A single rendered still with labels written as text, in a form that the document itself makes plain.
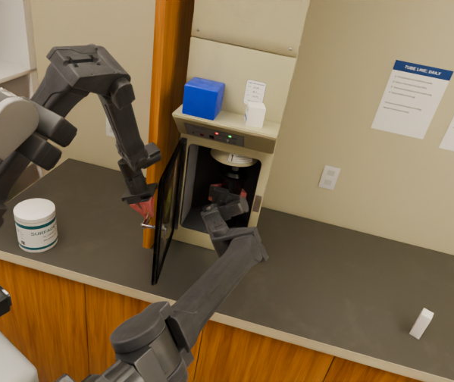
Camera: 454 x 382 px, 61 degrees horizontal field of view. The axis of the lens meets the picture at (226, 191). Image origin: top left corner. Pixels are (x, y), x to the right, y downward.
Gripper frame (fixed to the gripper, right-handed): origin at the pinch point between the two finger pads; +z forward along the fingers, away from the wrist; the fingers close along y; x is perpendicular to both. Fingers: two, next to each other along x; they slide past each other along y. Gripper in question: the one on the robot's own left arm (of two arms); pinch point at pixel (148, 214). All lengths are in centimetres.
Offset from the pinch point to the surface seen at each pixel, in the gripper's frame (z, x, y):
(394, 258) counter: 62, -37, -81
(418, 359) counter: 61, 13, -75
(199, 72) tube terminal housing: -35.3, -20.7, -23.5
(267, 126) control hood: -16.3, -13.4, -41.2
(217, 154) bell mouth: -6.2, -24.0, -21.3
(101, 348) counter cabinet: 56, 1, 41
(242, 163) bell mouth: -1.9, -22.1, -29.5
